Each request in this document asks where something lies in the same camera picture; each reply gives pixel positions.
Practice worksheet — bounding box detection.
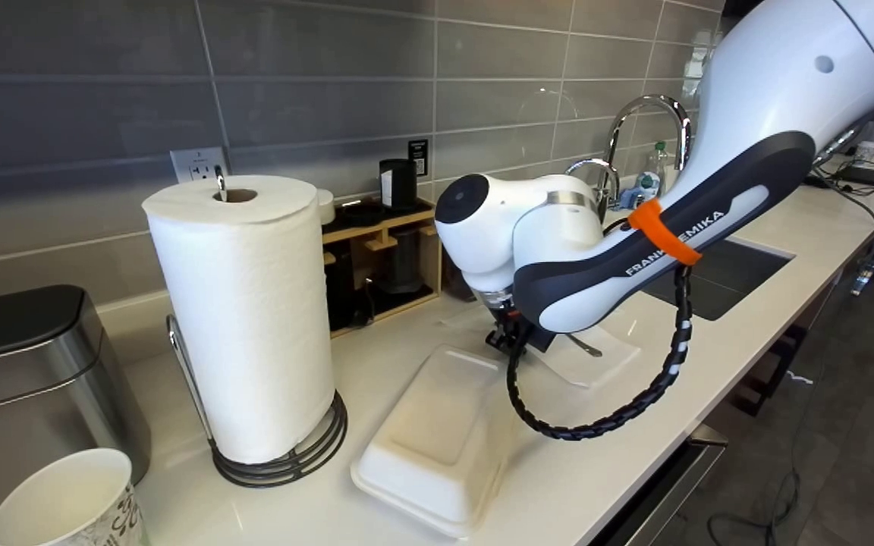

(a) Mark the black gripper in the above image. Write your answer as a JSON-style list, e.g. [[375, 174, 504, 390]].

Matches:
[[483, 299, 562, 359]]

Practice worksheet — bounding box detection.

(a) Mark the white paper napkin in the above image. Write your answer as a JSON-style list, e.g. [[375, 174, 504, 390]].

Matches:
[[530, 324, 643, 395]]

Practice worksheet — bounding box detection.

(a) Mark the metal spoon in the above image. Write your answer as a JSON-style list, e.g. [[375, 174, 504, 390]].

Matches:
[[567, 334, 606, 360]]

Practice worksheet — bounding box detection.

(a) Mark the white styrofoam takeout container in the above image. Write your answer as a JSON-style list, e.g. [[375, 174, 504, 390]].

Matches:
[[350, 342, 526, 541]]

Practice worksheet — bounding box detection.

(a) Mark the dark jar in organizer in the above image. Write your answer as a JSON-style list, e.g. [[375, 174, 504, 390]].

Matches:
[[385, 228, 428, 298]]

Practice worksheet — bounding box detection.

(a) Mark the wooden countertop organizer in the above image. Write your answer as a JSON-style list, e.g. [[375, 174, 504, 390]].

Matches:
[[320, 197, 446, 334]]

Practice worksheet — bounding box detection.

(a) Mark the small chrome faucet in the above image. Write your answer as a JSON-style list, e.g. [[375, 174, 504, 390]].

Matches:
[[566, 155, 625, 220]]

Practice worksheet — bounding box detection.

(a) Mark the black canister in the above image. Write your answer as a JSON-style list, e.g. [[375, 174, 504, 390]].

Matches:
[[377, 155, 419, 214]]

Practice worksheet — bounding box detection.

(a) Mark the cabinet front below counter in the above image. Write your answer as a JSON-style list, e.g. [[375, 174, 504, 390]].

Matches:
[[591, 429, 731, 546]]

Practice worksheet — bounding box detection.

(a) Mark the dark undermount sink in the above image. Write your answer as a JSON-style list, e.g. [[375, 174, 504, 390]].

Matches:
[[643, 237, 794, 324]]

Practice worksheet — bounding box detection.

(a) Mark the tall chrome gooseneck faucet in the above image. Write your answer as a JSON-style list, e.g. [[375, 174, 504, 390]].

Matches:
[[605, 94, 696, 200]]

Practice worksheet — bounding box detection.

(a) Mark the white paper towel roll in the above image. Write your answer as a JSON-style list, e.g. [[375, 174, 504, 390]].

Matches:
[[141, 174, 340, 466], [161, 171, 352, 493]]

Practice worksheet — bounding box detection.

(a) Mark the flat black device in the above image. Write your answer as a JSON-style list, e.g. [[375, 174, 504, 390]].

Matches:
[[832, 160, 874, 192]]

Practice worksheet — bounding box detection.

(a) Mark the white paper cup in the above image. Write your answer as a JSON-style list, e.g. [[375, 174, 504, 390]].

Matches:
[[0, 446, 148, 546]]

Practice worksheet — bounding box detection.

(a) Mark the stainless steel trash bin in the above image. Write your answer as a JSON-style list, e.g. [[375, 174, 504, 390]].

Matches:
[[0, 283, 155, 546]]

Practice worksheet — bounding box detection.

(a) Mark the braided black robot cable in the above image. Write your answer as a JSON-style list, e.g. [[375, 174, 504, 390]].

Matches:
[[500, 258, 696, 443]]

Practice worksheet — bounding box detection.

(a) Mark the orange cable strap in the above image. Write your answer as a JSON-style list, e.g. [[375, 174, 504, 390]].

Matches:
[[625, 197, 708, 271]]

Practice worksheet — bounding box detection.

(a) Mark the small black wall plate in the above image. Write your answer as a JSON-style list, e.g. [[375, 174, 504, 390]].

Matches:
[[406, 136, 430, 179]]

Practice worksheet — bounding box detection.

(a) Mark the black floor cable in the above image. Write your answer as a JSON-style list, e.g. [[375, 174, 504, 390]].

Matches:
[[708, 466, 806, 546]]

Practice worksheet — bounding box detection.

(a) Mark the white wall outlet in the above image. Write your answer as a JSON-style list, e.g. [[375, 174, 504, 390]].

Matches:
[[168, 147, 231, 185]]

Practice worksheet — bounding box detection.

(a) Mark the thin black counter cable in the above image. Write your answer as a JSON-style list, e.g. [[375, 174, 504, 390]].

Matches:
[[821, 176, 874, 232]]

